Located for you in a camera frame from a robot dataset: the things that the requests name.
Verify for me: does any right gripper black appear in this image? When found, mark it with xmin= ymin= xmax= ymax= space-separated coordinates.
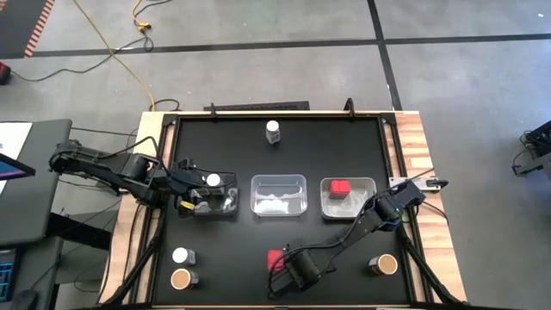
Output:
xmin=267 ymin=247 xmax=322 ymax=300

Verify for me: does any white-lid glass spice jar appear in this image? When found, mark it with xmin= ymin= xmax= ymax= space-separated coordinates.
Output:
xmin=171 ymin=246 xmax=197 ymax=267
xmin=205 ymin=173 xmax=226 ymax=195
xmin=265 ymin=120 xmax=282 ymax=146

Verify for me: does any red-lid smoked paprika tin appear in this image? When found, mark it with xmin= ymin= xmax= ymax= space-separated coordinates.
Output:
xmin=329 ymin=179 xmax=352 ymax=200
xmin=266 ymin=249 xmax=286 ymax=273

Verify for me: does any tan-lid glass spice jar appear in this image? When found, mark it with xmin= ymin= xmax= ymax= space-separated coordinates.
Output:
xmin=368 ymin=252 xmax=399 ymax=276
xmin=170 ymin=267 xmax=201 ymax=291

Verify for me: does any smoky clear plastic bin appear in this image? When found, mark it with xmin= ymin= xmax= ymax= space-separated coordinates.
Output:
xmin=180 ymin=173 xmax=240 ymax=217

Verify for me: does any black table mat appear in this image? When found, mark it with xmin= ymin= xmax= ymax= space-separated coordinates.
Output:
xmin=151 ymin=115 xmax=411 ymax=306

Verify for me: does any white plastic bin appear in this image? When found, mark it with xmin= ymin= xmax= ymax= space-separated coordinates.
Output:
xmin=319 ymin=177 xmax=381 ymax=220

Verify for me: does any black flat bar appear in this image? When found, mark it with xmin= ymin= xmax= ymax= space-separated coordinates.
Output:
xmin=203 ymin=101 xmax=312 ymax=113

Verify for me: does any grey side desk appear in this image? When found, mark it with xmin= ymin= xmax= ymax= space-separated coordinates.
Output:
xmin=0 ymin=119 xmax=73 ymax=249

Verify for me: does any tablet with lit screen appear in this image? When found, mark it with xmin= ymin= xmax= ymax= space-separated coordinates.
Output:
xmin=0 ymin=152 xmax=37 ymax=183

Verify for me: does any white paper sheet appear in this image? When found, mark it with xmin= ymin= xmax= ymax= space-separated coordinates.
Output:
xmin=0 ymin=121 xmax=34 ymax=161

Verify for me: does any backlit keyboard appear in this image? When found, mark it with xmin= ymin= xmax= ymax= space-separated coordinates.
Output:
xmin=0 ymin=248 xmax=19 ymax=303

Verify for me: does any black floor mat striped edge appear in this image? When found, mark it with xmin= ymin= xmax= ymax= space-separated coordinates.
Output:
xmin=0 ymin=0 xmax=57 ymax=59

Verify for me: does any black wrist camera yellow tag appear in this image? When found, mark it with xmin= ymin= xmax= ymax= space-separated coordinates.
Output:
xmin=174 ymin=194 xmax=197 ymax=219

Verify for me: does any black cable loop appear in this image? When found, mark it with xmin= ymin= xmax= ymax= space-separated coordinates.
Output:
xmin=152 ymin=98 xmax=182 ymax=113

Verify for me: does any long yellow floor cable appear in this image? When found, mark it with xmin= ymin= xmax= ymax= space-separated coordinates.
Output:
xmin=71 ymin=0 xmax=156 ymax=112

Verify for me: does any white base plate black clamp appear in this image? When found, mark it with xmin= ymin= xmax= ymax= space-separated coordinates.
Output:
xmin=388 ymin=175 xmax=449 ymax=191

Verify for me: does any long black floor cable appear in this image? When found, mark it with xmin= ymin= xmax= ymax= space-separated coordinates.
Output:
xmin=10 ymin=34 xmax=155 ymax=84

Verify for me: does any yellow cable with plug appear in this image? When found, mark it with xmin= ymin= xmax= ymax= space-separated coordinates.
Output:
xmin=130 ymin=0 xmax=174 ymax=33

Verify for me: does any black metal table frame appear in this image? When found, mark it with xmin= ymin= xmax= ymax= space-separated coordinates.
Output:
xmin=98 ymin=97 xmax=470 ymax=310

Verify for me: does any black equipment with cables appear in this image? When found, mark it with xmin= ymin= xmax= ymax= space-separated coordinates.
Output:
xmin=511 ymin=119 xmax=551 ymax=178

